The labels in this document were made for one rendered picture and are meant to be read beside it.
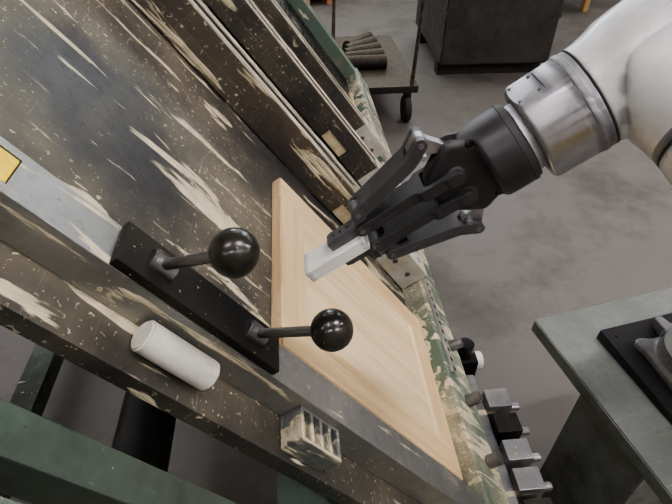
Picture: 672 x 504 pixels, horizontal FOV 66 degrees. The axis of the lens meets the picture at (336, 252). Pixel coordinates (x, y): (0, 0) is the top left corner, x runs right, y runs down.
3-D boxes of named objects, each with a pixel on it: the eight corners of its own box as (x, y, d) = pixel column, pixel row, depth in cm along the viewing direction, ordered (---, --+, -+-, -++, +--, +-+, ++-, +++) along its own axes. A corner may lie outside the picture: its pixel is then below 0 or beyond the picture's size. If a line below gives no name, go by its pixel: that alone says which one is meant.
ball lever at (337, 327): (252, 359, 52) (354, 360, 44) (225, 341, 50) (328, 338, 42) (266, 326, 54) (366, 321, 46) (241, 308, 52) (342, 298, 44)
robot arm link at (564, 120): (546, 36, 44) (483, 78, 46) (596, 77, 37) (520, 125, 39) (579, 114, 49) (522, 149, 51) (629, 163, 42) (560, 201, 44)
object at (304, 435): (320, 472, 58) (342, 462, 57) (280, 449, 54) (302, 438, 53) (318, 439, 61) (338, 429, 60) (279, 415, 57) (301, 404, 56)
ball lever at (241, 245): (160, 296, 46) (258, 287, 37) (125, 272, 44) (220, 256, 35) (180, 261, 48) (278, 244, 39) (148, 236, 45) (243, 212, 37)
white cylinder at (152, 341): (125, 356, 43) (196, 396, 48) (150, 340, 42) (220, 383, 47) (133, 328, 45) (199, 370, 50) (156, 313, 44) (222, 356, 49)
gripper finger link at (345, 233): (376, 226, 49) (358, 206, 47) (333, 252, 51) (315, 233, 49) (374, 216, 50) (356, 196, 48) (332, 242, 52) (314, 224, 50)
